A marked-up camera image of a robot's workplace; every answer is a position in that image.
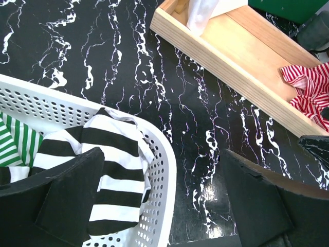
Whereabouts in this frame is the red white striped garment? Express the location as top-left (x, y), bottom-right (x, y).
top-left (279, 62), bottom-right (328, 131)

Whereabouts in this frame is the wooden tray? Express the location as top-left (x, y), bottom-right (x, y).
top-left (150, 1), bottom-right (327, 137)

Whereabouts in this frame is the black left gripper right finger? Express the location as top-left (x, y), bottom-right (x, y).
top-left (221, 149), bottom-right (328, 246)

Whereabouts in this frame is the white perforated laundry basket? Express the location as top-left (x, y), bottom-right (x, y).
top-left (1, 75), bottom-right (177, 246)

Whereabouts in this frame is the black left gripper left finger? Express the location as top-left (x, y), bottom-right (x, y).
top-left (1, 148), bottom-right (104, 246)

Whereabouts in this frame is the black white striped tank top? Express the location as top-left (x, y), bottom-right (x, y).
top-left (1, 108), bottom-right (154, 243)

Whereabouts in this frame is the green white striped garment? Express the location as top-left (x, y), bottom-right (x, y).
top-left (0, 112), bottom-right (43, 167)

